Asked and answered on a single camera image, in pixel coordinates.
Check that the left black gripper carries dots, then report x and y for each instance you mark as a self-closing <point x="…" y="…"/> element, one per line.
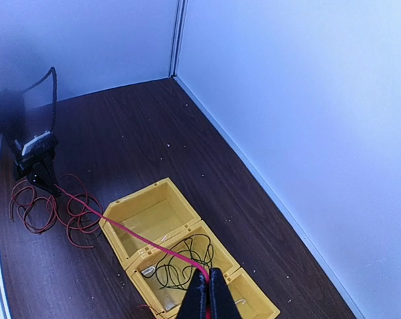
<point x="39" y="170"/>

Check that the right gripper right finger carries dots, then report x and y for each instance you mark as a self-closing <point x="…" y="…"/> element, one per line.
<point x="221" y="302"/>

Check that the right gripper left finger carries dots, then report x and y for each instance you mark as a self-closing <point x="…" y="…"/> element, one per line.
<point x="195" y="301"/>

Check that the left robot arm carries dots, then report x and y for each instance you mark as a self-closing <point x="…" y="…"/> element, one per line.
<point x="12" y="122"/>

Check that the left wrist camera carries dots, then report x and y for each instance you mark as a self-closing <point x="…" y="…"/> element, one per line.
<point x="38" y="146"/>

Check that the left aluminium frame post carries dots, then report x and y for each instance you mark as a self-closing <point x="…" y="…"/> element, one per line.
<point x="177" y="36"/>

